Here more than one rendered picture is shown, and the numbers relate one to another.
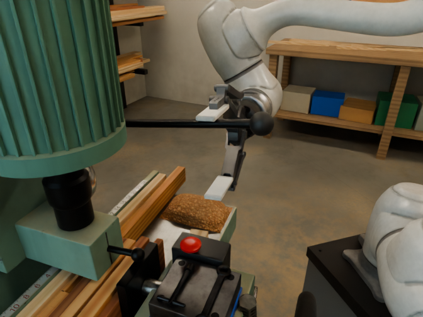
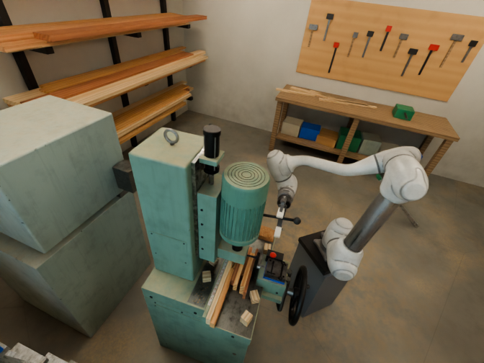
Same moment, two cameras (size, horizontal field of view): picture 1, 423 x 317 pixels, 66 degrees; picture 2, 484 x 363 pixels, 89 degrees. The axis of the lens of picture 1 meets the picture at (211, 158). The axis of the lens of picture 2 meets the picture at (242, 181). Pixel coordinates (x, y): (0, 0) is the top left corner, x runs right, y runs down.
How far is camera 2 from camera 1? 79 cm
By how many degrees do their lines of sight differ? 13
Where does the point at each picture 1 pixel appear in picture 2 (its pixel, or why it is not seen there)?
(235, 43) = (283, 171)
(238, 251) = not seen: hidden behind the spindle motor
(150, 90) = (191, 106)
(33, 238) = (223, 252)
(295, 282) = (287, 243)
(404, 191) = (340, 222)
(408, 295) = (335, 264)
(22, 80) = (248, 228)
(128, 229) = not seen: hidden behind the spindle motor
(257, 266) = not seen: hidden behind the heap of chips
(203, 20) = (271, 160)
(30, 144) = (245, 240)
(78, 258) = (239, 259)
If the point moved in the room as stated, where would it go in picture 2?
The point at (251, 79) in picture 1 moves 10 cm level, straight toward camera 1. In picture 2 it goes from (287, 183) to (289, 195)
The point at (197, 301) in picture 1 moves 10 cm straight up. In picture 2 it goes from (277, 272) to (281, 260)
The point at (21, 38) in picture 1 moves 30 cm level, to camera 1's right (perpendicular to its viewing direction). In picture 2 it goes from (252, 222) to (328, 222)
